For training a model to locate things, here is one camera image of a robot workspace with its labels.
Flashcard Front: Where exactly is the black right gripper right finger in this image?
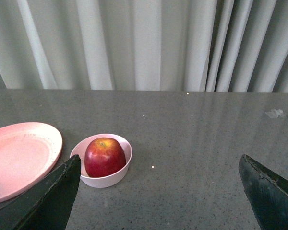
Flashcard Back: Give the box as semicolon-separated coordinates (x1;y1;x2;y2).
239;154;288;230

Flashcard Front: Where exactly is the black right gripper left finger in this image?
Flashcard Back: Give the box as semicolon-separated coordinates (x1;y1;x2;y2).
0;155;81;230

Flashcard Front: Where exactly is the pink bowl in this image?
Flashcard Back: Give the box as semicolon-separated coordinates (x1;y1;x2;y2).
70;134;132;188

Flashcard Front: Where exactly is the red apple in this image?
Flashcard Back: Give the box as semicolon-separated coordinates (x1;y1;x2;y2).
84;138;126;178

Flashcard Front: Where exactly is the pink plate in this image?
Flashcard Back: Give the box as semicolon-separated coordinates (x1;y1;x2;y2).
0;122;63;203

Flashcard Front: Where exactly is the white curtain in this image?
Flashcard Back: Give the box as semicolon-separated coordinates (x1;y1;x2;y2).
0;0;288;92

